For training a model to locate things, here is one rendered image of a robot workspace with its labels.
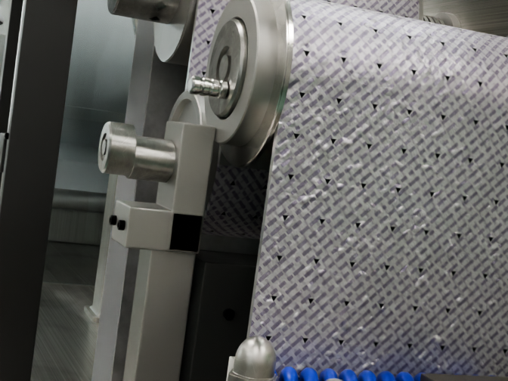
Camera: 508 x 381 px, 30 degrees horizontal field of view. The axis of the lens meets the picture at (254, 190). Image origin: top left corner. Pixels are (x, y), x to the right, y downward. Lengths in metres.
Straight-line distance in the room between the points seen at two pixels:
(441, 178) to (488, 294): 0.10
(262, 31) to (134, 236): 0.18
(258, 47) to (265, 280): 0.17
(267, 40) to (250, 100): 0.04
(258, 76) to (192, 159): 0.10
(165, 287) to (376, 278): 0.16
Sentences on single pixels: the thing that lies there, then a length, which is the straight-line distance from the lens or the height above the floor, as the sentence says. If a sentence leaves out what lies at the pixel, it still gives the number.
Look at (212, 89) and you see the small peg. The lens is 0.69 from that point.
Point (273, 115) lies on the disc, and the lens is 0.66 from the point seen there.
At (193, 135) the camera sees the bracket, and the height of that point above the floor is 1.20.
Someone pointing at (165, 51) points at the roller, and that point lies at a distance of 0.96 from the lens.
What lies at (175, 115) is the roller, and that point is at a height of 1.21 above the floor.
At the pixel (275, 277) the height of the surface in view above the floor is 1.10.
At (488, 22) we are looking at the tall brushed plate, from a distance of 1.03.
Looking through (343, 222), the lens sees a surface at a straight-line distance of 0.69.
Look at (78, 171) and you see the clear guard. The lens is 1.68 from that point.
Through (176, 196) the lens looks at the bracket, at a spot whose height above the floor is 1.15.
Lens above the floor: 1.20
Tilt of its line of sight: 3 degrees down
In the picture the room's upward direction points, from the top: 8 degrees clockwise
